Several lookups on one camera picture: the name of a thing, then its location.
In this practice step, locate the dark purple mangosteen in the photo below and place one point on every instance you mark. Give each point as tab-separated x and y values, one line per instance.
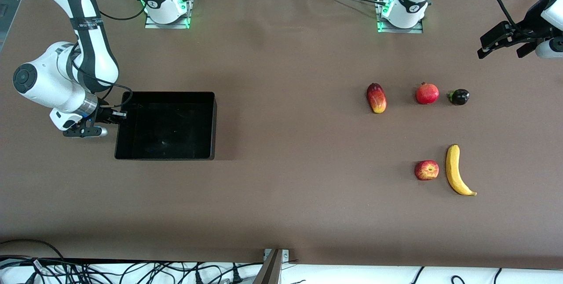
460	97

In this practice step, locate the red pomegranate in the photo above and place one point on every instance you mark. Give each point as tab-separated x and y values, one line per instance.
427	94

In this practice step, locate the aluminium profile post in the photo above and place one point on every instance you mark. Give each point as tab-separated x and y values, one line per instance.
272	271

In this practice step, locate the black plastic box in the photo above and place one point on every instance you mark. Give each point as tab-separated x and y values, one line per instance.
167	134

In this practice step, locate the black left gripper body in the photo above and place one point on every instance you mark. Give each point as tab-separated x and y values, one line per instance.
529	29

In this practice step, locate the red yellow mango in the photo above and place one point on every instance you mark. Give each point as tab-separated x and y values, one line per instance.
377	98

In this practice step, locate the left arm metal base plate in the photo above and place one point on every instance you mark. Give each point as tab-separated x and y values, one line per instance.
398	30

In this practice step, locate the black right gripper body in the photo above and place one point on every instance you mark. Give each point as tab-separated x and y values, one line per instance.
104	114

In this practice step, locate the black power plug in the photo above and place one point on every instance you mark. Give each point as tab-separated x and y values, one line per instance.
236	276
198	278

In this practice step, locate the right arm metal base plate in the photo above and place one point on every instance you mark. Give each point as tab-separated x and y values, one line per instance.
167	25

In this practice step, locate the large table cover mat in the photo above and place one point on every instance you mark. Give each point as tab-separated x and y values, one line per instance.
281	213

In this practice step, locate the red yellow apple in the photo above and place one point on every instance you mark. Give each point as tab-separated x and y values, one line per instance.
426	170

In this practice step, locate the yellow banana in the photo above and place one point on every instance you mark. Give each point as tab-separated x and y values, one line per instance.
453	169

